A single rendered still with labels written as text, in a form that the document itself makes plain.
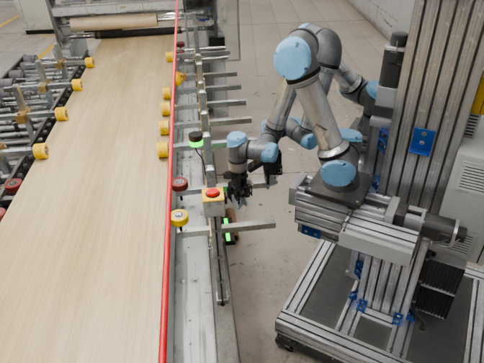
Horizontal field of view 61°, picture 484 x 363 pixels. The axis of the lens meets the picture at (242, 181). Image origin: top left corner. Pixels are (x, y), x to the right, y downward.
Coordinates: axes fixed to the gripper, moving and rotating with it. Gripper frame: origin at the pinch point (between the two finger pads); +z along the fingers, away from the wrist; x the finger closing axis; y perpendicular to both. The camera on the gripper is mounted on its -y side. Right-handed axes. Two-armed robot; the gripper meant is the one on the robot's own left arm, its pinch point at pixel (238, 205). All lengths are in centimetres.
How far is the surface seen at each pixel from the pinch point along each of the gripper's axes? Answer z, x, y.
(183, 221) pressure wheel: 1.7, -23.6, -3.6
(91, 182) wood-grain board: 1, -53, -52
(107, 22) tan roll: -15, 8, -289
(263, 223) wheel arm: 9.7, 9.6, 5.9
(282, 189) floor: 92, 91, -107
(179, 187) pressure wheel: 1.7, -16.7, -27.2
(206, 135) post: -25.0, -3.5, -20.9
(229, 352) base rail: 21, -28, 48
